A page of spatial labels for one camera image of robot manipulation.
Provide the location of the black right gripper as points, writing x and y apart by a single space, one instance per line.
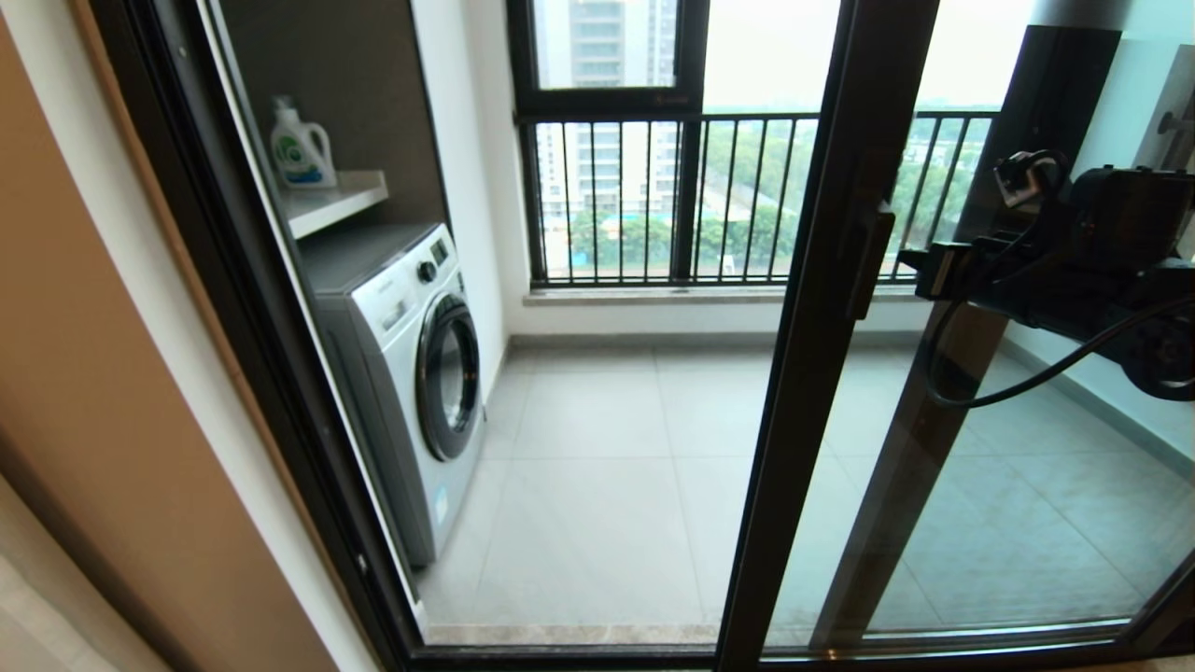
1036 285

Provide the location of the dark brown glass sliding door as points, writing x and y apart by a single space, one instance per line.
808 373

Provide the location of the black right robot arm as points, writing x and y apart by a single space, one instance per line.
1167 359

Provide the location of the dark brown fixed glass panel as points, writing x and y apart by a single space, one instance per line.
915 448

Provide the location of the black metal balcony railing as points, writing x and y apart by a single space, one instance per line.
747 118

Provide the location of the black metal side railing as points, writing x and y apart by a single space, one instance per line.
1178 126

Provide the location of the grey stone window sill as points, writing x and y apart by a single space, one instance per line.
653 295

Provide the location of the white front-load washing machine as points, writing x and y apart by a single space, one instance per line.
392 373

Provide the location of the white laundry detergent bottle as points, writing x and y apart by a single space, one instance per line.
302 156

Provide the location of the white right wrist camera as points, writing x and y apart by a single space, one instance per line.
1025 179

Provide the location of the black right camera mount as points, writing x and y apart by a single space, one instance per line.
1130 219

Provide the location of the black window frame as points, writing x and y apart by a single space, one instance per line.
607 101

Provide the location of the white wall shelf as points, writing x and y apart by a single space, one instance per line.
336 202

